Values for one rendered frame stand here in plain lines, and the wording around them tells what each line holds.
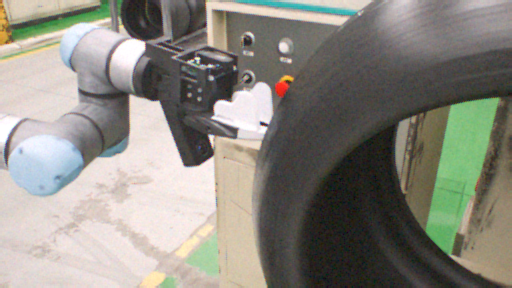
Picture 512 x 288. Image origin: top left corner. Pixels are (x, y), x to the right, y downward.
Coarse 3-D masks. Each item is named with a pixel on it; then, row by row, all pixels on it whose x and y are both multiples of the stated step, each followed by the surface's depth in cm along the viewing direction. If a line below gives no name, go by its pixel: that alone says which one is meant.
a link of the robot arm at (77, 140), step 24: (0, 120) 61; (24, 120) 62; (72, 120) 63; (0, 144) 60; (24, 144) 57; (48, 144) 58; (72, 144) 60; (96, 144) 65; (0, 168) 62; (24, 168) 58; (48, 168) 57; (72, 168) 60; (48, 192) 59
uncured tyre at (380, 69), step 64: (384, 0) 37; (448, 0) 32; (320, 64) 40; (384, 64) 35; (448, 64) 32; (320, 128) 40; (384, 128) 36; (256, 192) 50; (320, 192) 44; (384, 192) 70; (320, 256) 65; (384, 256) 73; (448, 256) 72
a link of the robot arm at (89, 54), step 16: (80, 32) 67; (96, 32) 66; (112, 32) 67; (64, 48) 67; (80, 48) 66; (96, 48) 65; (112, 48) 64; (80, 64) 67; (96, 64) 65; (80, 80) 68; (96, 80) 67
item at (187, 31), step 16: (112, 0) 405; (128, 0) 409; (144, 0) 437; (160, 0) 394; (176, 0) 402; (192, 0) 431; (208, 0) 465; (112, 16) 412; (128, 16) 433; (144, 16) 444; (160, 16) 473; (176, 16) 400; (192, 16) 434; (128, 32) 422; (144, 32) 442; (160, 32) 406; (176, 32) 408; (192, 32) 462
